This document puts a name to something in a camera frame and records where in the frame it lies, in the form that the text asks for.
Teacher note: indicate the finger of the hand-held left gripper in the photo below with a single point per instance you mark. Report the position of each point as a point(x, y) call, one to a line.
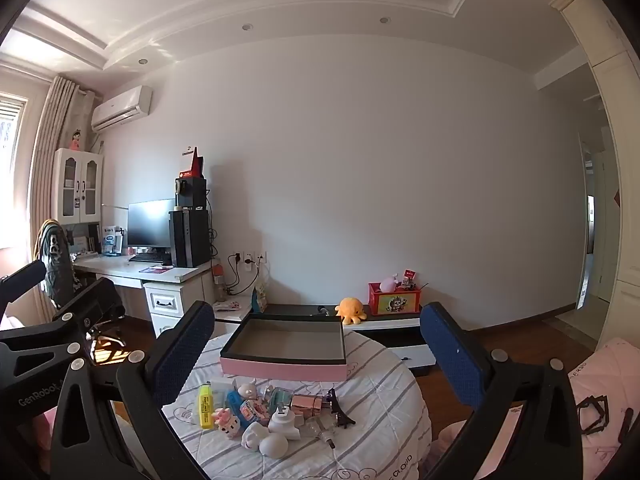
point(22, 280)
point(100, 305)

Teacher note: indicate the red box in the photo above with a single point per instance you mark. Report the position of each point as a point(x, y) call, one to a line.
point(192, 166)

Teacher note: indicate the red storage crate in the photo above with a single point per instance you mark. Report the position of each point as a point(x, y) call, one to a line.
point(395, 302)

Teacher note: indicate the pink pig figurine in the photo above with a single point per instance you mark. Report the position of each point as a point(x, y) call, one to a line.
point(247, 390)

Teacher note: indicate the pink shallow box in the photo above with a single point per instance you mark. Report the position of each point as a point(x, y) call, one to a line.
point(285, 367)

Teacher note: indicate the orange-lid bottle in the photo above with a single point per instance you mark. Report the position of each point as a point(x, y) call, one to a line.
point(218, 282)

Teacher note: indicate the glass perfume bottle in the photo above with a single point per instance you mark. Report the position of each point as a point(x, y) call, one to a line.
point(317, 431)

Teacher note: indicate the clear teal plastic case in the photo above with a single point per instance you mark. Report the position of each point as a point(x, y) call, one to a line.
point(277, 396)

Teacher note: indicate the white side table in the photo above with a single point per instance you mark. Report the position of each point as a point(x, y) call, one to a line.
point(235, 312)

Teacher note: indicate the blue cylinder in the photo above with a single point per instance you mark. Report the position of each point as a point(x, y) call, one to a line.
point(235, 406)

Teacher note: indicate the pink plush toy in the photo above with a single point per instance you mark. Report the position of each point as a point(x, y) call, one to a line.
point(389, 284)

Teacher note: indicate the white air conditioner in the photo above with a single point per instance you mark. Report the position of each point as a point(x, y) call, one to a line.
point(121, 108)

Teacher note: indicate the dark printed jacket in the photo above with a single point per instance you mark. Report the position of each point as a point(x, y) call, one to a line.
point(55, 265)

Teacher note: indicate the black speaker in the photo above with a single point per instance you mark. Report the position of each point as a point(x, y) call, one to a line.
point(191, 192)

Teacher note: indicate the grey rectangular block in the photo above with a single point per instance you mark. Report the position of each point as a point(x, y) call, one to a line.
point(222, 390)

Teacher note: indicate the pink bedding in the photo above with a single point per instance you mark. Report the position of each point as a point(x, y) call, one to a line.
point(600, 375)

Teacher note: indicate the black office chair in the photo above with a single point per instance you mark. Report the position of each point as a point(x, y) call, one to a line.
point(107, 320)

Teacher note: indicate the white animal night light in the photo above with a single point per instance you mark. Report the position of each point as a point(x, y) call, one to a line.
point(265, 444)

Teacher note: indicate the pink doll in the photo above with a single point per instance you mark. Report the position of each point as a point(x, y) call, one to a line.
point(76, 141)

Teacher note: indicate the blue box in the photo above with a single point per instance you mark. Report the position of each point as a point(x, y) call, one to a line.
point(111, 240)

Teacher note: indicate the pink packet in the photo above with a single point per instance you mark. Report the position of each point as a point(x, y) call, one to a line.
point(229, 305)

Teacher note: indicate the white cylindrical cap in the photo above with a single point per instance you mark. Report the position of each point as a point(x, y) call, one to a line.
point(284, 421)

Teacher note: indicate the black computer monitor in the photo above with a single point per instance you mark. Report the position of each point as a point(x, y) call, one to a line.
point(150, 222)

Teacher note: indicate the black folded frame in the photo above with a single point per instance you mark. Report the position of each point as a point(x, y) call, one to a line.
point(585, 412)

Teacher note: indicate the rose gold cylinder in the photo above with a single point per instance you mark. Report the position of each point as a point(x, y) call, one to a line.
point(307, 403)

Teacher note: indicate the white glass-door cabinet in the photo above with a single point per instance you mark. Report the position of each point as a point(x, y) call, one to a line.
point(77, 185)

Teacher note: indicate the wall sockets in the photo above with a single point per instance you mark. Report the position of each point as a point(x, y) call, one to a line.
point(248, 257)

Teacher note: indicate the snack bag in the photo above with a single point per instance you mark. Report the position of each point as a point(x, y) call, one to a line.
point(260, 299)

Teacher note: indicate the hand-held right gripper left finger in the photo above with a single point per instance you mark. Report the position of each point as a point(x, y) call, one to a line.
point(182, 355)

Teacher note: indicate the orange octopus plush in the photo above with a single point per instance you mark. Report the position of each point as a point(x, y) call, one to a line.
point(351, 311)

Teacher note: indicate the pink mouse pad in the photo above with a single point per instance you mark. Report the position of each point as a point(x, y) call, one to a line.
point(157, 270)

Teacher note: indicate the cream wardrobe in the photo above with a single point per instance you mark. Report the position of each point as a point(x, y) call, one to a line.
point(605, 85)

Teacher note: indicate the small red card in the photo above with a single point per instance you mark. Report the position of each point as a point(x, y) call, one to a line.
point(410, 274)

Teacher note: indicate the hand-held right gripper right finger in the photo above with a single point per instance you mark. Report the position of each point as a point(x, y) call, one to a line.
point(452, 355)

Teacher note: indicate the black tower model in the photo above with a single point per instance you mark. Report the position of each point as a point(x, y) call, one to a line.
point(338, 410)

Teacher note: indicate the colourful brick toy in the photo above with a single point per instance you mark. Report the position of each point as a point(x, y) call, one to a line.
point(253, 411)

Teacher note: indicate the beige curtain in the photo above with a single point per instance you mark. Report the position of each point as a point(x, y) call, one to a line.
point(50, 160)

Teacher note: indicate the small pink brick toy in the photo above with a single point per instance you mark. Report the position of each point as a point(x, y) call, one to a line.
point(225, 422)

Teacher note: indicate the black keyboard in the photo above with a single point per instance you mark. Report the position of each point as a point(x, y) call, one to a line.
point(147, 257)

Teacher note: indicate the black computer tower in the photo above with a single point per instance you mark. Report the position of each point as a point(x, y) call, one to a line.
point(190, 237)

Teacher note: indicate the yellow highlighter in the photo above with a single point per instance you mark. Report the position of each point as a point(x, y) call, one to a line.
point(205, 406)

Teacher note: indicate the window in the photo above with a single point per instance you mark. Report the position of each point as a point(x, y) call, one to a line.
point(9, 150)

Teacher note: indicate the red door decoration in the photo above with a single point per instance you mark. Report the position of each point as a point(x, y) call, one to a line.
point(616, 197)

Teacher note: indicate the white desk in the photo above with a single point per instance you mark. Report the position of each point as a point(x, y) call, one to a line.
point(170, 305)

